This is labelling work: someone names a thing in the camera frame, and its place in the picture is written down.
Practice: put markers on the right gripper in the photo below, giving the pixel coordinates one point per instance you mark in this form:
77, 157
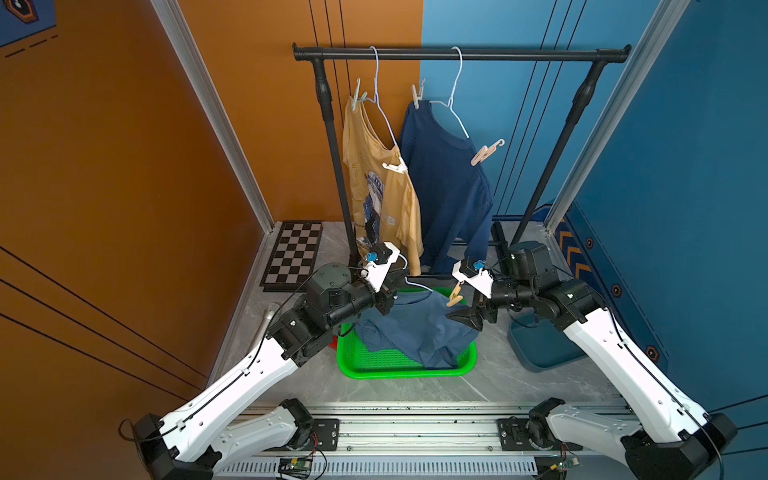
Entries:
473, 318

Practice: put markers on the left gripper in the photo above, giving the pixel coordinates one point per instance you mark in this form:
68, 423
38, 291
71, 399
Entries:
382, 297

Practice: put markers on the cream yellow clothespin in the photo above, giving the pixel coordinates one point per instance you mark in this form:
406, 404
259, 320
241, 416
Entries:
455, 296

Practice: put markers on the light blue t-shirt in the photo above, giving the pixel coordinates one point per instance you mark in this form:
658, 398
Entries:
418, 326

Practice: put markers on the light blue hanger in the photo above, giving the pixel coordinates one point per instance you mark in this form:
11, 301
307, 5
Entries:
405, 270

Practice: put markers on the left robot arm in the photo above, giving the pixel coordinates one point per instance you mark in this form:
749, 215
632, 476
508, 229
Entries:
199, 439

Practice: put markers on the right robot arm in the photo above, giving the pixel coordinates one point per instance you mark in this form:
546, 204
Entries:
671, 436

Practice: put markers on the green plastic basket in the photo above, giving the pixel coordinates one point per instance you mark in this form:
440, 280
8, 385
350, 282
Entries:
357, 362

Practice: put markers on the teal plastic tub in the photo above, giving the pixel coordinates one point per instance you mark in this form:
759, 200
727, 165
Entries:
539, 345

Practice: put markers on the black white checkerboard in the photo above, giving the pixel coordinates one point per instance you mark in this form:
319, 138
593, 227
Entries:
293, 257

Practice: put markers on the yellow printed t-shirt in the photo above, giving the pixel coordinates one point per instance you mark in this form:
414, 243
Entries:
385, 206

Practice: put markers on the navy blue t-shirt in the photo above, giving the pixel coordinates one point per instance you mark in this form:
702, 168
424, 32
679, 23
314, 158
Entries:
454, 196

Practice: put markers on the silver metal cylinder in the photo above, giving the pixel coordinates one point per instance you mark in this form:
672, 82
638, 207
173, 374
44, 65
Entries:
266, 318

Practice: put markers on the white clothespin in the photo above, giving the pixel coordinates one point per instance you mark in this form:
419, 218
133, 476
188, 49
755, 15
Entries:
398, 167

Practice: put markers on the light pink clothespin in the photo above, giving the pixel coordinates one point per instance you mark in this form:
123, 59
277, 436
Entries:
486, 151

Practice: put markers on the right green circuit board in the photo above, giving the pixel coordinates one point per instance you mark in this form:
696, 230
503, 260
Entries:
560, 470

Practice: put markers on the green circuit board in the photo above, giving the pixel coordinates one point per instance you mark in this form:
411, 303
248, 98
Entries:
560, 470
300, 468

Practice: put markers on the left green circuit board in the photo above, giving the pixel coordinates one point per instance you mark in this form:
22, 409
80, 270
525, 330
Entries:
300, 468

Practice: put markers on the pale green clothespin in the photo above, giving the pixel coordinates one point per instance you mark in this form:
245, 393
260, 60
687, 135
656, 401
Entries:
358, 96

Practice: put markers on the beige clothespin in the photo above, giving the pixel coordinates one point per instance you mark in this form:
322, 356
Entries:
417, 93

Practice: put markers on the black clothes rack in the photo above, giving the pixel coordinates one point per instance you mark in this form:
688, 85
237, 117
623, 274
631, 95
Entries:
317, 56

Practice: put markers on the left white wire hanger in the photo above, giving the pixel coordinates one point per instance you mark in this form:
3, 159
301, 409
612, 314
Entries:
377, 97

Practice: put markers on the white wire hanger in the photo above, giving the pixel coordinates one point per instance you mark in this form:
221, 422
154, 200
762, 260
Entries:
450, 103
377, 97

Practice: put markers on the middle white wire hanger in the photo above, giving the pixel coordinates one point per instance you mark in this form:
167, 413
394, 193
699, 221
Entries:
450, 103

